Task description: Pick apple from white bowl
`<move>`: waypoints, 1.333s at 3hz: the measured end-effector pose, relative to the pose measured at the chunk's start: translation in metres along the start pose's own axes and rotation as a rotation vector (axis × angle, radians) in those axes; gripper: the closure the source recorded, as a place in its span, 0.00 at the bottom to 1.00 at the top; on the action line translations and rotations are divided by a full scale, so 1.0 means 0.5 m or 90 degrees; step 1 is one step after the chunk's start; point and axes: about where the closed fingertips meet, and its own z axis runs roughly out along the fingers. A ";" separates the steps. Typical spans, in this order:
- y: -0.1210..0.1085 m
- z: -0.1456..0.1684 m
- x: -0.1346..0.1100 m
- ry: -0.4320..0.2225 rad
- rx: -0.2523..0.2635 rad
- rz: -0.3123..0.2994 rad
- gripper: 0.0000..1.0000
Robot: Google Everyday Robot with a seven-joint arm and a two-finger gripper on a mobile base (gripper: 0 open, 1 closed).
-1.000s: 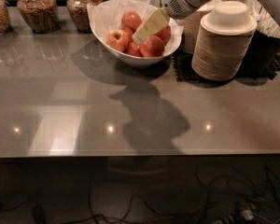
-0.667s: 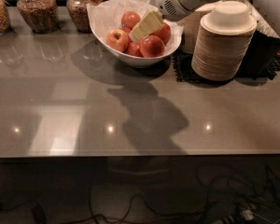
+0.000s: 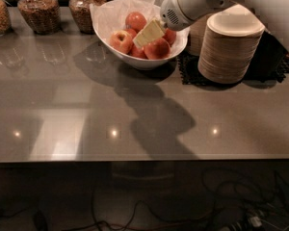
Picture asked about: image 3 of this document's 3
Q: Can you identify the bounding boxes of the red apple right back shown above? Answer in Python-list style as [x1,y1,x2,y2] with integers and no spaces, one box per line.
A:
[163,29,176,45]

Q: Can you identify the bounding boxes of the right glass jar of cereal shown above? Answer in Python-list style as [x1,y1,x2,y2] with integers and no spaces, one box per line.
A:
[68,0,106,35]

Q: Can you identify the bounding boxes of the red apple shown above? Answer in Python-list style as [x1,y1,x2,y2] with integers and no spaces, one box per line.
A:
[163,29,176,45]
[125,12,146,32]
[129,45,146,59]
[124,29,137,39]
[144,38,171,60]

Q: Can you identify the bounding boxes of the red apple front right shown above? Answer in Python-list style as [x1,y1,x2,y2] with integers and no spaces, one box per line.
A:
[144,38,171,60]

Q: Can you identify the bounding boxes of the red apple front middle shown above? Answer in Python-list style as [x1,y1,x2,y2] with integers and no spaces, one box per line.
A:
[129,45,146,59]

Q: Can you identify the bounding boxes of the yellow-red apple left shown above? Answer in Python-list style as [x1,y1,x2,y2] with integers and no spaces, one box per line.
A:
[109,30,133,54]

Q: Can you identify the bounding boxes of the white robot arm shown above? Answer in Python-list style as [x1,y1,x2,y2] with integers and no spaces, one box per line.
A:
[134,0,289,53]

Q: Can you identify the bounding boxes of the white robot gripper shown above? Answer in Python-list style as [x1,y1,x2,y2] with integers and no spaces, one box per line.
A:
[133,0,216,48]

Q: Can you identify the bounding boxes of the red apple top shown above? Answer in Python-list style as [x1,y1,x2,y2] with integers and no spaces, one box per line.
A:
[125,12,146,32]

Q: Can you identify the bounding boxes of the white oval bowl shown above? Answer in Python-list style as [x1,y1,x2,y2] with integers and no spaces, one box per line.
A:
[92,0,189,71]

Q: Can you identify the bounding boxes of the middle glass jar of cereal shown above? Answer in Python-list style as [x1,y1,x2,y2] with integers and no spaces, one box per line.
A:
[17,0,61,35]

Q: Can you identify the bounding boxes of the red apple behind left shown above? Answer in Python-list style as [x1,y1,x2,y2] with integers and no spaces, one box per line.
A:
[124,29,137,39]

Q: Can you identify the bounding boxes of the front stack of paper bowls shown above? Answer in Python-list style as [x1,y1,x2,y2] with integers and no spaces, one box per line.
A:
[197,5,265,84]

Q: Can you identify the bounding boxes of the white paper liner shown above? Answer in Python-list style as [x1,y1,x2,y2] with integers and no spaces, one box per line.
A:
[89,0,191,59]

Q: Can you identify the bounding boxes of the black cables under table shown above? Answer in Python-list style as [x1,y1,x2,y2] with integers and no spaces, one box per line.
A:
[61,167,289,231]

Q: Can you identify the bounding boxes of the power strip under table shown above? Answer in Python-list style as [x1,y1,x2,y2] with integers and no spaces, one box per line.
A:
[218,216,265,231]

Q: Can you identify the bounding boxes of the stack of paper bowls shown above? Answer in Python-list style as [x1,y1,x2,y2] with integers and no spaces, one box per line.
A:
[186,13,211,56]
[197,5,265,84]

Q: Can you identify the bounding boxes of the back stack of paper bowls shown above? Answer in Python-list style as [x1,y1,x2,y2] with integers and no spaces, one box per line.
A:
[186,13,211,56]

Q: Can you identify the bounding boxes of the black mesh mat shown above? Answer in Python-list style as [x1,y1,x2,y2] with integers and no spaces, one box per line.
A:
[177,32,289,86]

